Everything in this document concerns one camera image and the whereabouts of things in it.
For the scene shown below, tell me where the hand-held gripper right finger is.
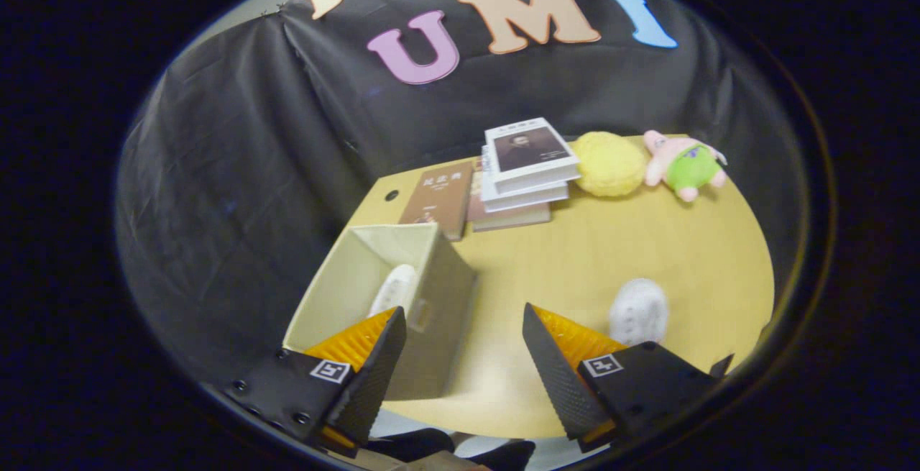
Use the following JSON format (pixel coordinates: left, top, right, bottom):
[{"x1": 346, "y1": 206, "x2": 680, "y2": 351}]
[{"x1": 522, "y1": 303, "x2": 719, "y2": 452}]

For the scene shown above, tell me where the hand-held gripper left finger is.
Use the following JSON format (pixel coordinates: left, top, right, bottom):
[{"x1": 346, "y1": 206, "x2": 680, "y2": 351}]
[{"x1": 224, "y1": 306, "x2": 408, "y2": 457}]

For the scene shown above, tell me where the white sneaker shoe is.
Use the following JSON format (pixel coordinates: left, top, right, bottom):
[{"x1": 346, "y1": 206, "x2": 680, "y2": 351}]
[
  {"x1": 368, "y1": 264, "x2": 418, "y2": 317},
  {"x1": 609, "y1": 278, "x2": 669, "y2": 347}
]

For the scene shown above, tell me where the beige fabric storage box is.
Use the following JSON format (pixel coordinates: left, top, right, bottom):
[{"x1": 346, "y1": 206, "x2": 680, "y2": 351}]
[{"x1": 282, "y1": 223, "x2": 479, "y2": 401}]

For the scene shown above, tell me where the plain white book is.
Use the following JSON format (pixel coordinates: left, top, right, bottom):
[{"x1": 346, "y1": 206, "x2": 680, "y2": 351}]
[{"x1": 480, "y1": 147, "x2": 570, "y2": 213}]

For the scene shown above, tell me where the brown book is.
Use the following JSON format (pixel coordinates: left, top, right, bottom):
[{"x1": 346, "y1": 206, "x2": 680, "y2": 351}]
[{"x1": 399, "y1": 162, "x2": 475, "y2": 242}]

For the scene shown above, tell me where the yellow round plush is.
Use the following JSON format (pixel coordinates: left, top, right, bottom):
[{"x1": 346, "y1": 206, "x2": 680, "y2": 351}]
[{"x1": 571, "y1": 131, "x2": 648, "y2": 197}]

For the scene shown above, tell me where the white book with portrait cover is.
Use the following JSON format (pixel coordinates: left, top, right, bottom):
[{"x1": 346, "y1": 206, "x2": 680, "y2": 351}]
[{"x1": 484, "y1": 117, "x2": 581, "y2": 195}]

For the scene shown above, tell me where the black backdrop cloth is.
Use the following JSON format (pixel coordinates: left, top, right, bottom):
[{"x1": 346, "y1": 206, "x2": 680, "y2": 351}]
[{"x1": 115, "y1": 0, "x2": 806, "y2": 385}]

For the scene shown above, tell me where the pink and green plush toy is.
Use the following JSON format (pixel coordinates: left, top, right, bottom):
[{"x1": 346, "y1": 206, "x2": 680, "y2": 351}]
[{"x1": 642, "y1": 129, "x2": 728, "y2": 203}]

